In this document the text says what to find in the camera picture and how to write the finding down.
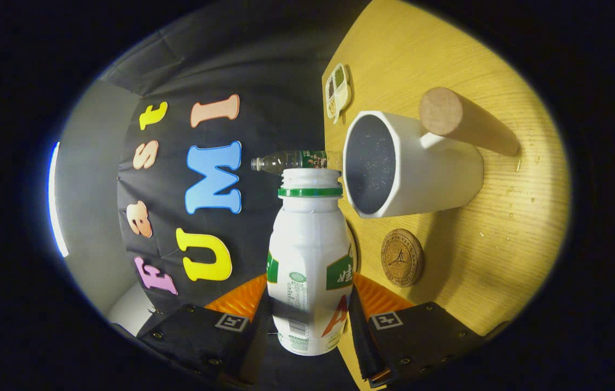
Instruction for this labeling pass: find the white cup wooden handle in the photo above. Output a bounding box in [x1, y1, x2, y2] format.
[343, 87, 521, 219]

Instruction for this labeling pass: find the white juice bottle green label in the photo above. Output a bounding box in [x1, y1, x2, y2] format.
[267, 168, 354, 357]

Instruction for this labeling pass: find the wooden table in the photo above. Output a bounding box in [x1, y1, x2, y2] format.
[321, 0, 571, 391]

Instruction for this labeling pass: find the black backdrop cloth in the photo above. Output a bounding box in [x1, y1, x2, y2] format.
[98, 0, 373, 381]

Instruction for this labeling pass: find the clear plastic water bottle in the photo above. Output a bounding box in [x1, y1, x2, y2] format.
[251, 150, 344, 175]

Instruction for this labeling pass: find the round cork coaster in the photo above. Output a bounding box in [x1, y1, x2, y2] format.
[381, 228, 425, 288]

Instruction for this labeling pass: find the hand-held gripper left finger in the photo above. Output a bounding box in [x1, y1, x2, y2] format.
[139, 274, 270, 383]

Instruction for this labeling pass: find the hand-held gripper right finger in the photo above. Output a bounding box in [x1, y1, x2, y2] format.
[348, 272, 510, 388]

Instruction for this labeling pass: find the white divided dish with beans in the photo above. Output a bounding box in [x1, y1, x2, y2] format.
[325, 63, 352, 124]

